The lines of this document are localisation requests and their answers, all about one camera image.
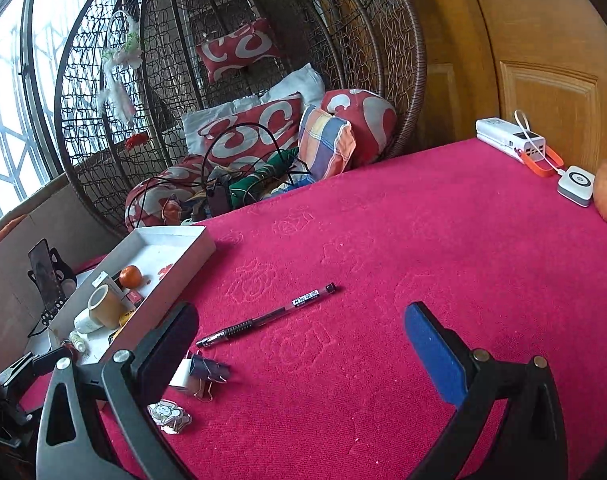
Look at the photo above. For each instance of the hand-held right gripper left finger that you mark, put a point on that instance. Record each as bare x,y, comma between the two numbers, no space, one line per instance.
176,335

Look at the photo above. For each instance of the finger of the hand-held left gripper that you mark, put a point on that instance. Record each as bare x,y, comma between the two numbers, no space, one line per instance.
53,362

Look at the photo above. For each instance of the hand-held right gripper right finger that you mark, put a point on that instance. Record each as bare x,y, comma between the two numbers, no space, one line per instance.
433,350

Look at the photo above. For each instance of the small white dropper bottle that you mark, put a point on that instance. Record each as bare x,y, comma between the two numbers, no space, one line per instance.
77,341

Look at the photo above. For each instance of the long red box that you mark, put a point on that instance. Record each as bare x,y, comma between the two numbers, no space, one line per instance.
134,297

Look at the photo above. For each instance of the red round tin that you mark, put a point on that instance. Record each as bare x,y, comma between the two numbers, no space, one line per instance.
131,276

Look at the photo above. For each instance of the beige tape roll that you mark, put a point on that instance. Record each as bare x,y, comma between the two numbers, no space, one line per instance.
106,307

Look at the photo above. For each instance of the white cardboard tray box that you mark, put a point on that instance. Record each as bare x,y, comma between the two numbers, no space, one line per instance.
181,247

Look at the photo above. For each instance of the black gel pen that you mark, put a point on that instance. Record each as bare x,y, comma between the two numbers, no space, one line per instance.
263,317

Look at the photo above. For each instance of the white plug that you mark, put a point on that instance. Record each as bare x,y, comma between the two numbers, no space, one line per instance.
183,374

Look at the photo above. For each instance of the black binder clip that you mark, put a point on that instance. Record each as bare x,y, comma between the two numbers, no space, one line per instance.
211,372

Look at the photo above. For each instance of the white cylinder bottle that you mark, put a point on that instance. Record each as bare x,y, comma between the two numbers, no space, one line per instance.
86,322

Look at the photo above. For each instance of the yellow black lighter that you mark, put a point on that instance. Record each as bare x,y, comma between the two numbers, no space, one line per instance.
126,317

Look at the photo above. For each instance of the cartoon figure badge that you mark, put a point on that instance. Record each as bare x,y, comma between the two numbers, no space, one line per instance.
169,416

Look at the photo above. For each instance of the smartphone on black stand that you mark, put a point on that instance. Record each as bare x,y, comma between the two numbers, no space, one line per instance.
66,275

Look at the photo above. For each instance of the brown cardboard sheet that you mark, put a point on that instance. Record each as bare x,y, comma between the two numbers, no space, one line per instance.
13,280

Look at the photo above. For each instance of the red tablecloth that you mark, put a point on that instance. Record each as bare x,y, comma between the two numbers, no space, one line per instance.
383,240

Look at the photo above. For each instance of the red white seat cushion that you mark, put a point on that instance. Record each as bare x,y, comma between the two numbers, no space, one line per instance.
151,195

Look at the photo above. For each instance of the green cloth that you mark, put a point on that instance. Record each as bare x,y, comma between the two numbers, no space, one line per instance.
263,175

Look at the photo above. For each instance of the white square charger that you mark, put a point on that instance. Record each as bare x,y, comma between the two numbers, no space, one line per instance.
576,186

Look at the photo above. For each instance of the large red white pillow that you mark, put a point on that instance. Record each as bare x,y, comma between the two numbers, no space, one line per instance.
253,127

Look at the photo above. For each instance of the white power bank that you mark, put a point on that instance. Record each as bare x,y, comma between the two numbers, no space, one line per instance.
508,137

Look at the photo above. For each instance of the plaid pillow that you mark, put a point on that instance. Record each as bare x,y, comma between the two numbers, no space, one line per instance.
326,142

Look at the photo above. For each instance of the round red white cushion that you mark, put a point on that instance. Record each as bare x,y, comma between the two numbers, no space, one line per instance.
368,120

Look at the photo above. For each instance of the window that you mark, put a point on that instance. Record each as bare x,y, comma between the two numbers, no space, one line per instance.
8,110

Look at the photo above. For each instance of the white dreamcatcher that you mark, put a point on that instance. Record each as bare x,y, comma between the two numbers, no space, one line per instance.
118,65

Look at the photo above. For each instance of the small red white pillow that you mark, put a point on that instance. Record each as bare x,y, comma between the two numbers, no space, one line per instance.
238,50

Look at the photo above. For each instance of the wicker hanging chair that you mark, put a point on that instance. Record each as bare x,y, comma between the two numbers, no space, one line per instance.
373,50

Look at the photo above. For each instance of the wooden door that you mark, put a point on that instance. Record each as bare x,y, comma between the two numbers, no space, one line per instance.
533,50

